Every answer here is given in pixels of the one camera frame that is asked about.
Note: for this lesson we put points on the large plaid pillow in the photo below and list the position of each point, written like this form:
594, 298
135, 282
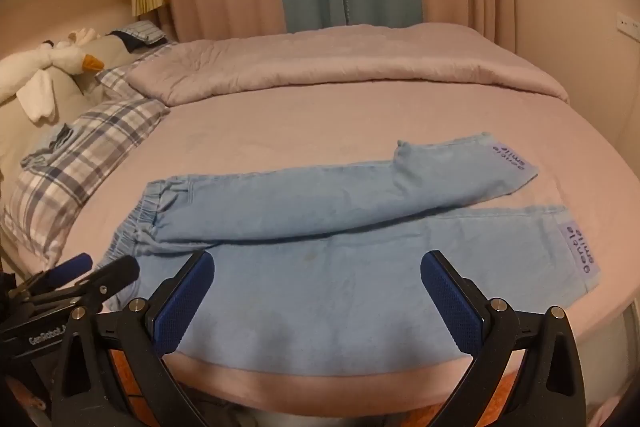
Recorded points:
75, 167

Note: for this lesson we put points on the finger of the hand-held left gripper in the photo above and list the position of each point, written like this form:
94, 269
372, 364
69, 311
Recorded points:
75, 263
112, 274

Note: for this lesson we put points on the pink folded duvet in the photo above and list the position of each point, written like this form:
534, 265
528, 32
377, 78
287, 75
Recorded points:
350, 57

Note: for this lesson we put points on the light blue denim pants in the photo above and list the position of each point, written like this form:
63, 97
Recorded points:
300, 297

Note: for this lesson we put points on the white goose plush toy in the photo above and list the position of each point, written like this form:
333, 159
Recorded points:
30, 67

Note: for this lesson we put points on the crumpled blue cloth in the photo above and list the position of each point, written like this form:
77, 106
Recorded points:
50, 147

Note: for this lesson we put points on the white wall socket panel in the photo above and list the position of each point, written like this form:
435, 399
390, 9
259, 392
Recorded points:
629, 23

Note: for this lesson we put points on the pink bed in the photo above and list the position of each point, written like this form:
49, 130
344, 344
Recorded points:
300, 132

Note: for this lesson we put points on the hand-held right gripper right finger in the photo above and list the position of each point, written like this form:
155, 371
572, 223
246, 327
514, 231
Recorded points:
450, 302

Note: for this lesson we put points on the striped folded cloth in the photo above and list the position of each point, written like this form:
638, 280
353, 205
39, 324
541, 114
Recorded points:
142, 32

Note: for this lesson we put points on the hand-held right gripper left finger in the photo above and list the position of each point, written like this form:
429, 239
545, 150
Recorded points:
182, 302

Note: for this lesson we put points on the small plaid pillow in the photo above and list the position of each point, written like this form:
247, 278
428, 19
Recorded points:
117, 77

